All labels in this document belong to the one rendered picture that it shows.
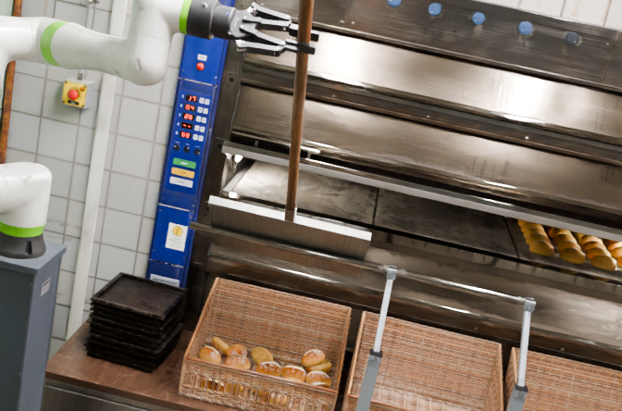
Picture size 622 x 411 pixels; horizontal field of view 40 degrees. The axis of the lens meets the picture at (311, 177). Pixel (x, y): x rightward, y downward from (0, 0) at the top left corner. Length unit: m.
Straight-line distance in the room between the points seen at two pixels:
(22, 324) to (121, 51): 0.88
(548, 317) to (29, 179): 2.03
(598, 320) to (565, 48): 1.05
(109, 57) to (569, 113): 1.80
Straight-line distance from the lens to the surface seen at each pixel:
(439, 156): 3.25
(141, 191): 3.45
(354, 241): 2.86
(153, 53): 1.99
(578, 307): 3.51
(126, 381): 3.19
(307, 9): 1.87
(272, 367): 3.31
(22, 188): 2.42
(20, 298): 2.51
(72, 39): 2.21
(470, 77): 3.23
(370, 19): 3.20
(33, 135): 3.56
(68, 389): 3.22
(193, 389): 3.13
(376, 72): 3.20
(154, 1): 1.99
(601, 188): 3.36
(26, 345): 2.56
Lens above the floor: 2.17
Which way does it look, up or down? 15 degrees down
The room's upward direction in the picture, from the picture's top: 12 degrees clockwise
